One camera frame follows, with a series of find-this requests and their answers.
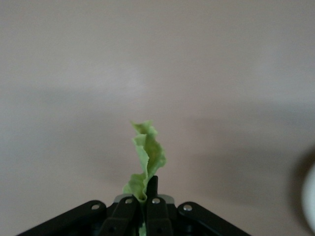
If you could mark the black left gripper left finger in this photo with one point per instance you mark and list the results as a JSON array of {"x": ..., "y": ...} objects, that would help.
[{"x": 123, "y": 214}]

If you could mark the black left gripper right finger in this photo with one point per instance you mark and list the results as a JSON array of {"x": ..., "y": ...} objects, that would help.
[{"x": 158, "y": 216}]

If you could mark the beige plate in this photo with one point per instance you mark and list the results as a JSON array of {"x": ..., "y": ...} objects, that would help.
[{"x": 310, "y": 196}]

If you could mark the green lettuce leaf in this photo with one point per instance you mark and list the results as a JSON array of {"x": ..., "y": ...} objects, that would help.
[{"x": 150, "y": 152}]

